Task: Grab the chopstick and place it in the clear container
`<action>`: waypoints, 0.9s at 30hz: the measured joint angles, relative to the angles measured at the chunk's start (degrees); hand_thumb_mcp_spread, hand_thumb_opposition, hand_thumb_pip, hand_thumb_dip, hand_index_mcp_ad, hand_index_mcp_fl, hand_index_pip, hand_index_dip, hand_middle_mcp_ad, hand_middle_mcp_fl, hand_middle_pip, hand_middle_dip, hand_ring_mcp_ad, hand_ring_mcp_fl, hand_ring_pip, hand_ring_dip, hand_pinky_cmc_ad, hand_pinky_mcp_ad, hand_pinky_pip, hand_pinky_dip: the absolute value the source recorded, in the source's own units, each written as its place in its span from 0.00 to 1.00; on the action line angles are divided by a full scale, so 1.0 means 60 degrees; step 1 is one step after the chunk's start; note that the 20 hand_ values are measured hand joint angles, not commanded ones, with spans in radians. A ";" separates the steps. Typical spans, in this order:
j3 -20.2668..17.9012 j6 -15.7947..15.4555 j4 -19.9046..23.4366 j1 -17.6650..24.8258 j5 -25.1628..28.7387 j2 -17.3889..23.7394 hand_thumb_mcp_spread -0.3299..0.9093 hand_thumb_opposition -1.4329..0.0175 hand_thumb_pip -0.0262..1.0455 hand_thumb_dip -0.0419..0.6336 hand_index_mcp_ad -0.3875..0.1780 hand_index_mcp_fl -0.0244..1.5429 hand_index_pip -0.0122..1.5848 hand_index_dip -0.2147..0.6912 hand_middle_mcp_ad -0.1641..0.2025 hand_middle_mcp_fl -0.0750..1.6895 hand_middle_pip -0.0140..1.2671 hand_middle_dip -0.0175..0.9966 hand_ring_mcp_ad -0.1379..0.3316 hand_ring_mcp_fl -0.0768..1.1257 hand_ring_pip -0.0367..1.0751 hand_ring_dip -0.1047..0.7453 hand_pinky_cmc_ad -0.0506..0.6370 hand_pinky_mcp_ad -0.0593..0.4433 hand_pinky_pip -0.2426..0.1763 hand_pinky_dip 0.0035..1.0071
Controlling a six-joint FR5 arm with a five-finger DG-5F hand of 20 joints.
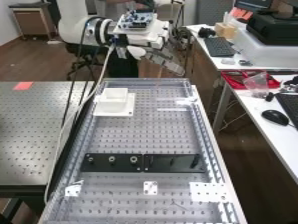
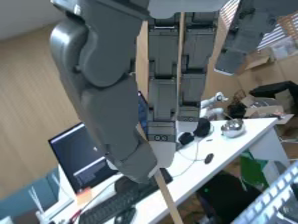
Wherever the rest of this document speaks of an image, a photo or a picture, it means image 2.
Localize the computer screen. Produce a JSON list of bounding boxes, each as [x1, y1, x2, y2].
[[48, 121, 121, 195]]

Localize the thin wooden stick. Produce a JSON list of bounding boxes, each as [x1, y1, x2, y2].
[[131, 121, 183, 224]]

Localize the black headphones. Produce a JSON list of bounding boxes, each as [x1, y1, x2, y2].
[[175, 117, 213, 146]]

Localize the white desk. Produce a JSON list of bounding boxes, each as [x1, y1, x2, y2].
[[41, 116, 296, 224]]

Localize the cardboard box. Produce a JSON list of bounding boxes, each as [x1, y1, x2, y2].
[[240, 49, 278, 73]]

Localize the metal bowl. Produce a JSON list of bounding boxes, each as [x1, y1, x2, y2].
[[219, 118, 246, 139]]

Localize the black keyboard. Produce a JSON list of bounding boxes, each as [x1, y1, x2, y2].
[[77, 167, 174, 224]]

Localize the grey five-finger robot hand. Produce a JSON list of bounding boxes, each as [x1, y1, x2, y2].
[[48, 0, 298, 185]]

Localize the small white jointed device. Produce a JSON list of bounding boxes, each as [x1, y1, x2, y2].
[[198, 92, 230, 120]]

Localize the small black mouse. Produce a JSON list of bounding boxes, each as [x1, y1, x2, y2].
[[202, 152, 215, 165]]

